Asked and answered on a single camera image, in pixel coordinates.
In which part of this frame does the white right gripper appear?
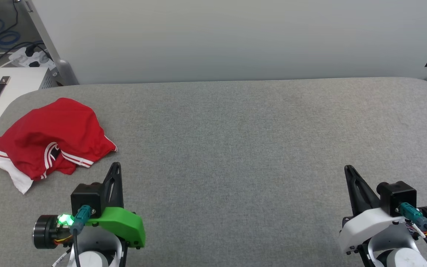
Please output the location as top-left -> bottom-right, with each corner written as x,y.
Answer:
338,165 -> 407,255

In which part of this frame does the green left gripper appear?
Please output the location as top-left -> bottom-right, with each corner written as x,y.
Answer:
84,162 -> 146,248

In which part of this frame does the red and white basketball jersey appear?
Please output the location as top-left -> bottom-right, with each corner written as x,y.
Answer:
0,97 -> 118,195

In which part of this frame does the white cabinet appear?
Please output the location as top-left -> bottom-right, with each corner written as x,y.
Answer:
0,67 -> 59,147

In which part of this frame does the white power strip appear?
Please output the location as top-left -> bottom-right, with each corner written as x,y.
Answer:
9,46 -> 57,71

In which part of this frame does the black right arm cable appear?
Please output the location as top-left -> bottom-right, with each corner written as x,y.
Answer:
399,202 -> 427,262

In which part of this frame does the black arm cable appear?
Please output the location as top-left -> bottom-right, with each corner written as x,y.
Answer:
399,202 -> 427,262
70,205 -> 93,267

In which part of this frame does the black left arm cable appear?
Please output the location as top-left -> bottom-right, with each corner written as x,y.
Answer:
70,205 -> 93,267

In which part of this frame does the white cable label tag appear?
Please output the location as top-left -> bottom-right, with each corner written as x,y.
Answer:
52,251 -> 74,267

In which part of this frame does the grey metal partition post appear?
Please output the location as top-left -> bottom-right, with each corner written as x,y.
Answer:
24,0 -> 79,86

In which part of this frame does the blue coiled cable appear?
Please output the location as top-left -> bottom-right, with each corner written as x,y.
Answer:
0,7 -> 21,50

